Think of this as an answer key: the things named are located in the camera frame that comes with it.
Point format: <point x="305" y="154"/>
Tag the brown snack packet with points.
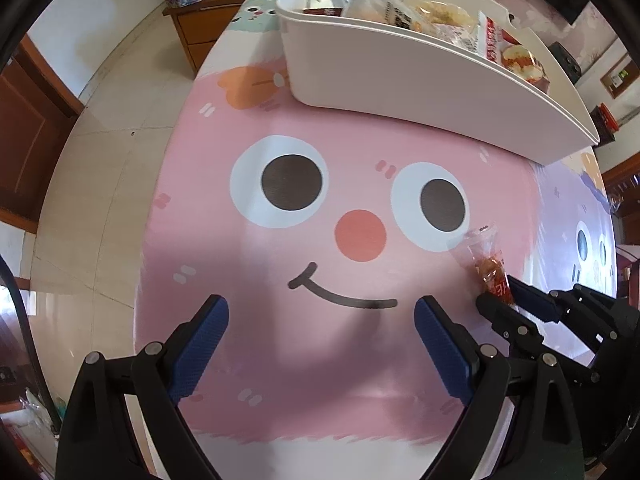
<point x="322" y="11"/>

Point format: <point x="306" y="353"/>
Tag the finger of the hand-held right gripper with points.
<point x="535" y="300"/>
<point x="507" y="322"/>

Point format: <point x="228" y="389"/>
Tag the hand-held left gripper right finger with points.
<point x="442" y="347"/>

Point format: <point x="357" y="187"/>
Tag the wooden cabinet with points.
<point x="200" y="35"/>

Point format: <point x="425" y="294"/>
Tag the purple print clear packet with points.
<point x="367" y="2"/>

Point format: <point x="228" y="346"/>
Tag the small orange red snack packet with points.
<point x="487" y="265"/>

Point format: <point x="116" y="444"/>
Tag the white plastic storage bin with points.
<point x="400" y="75"/>

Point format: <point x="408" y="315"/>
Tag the dark green air fryer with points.
<point x="567" y="62"/>

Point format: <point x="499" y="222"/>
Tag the dark canister red lid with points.
<point x="607" y="122"/>

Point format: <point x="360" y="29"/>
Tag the red white bread packet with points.
<point x="515" y="57"/>

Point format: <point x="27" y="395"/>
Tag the brown wooden door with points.
<point x="30" y="135"/>

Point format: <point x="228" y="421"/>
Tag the long floss bun clear bag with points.
<point x="445" y="12"/>

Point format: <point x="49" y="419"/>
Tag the wood framed wall niche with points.
<point x="607" y="80"/>

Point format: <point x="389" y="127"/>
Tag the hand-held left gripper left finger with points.
<point x="197" y="347"/>

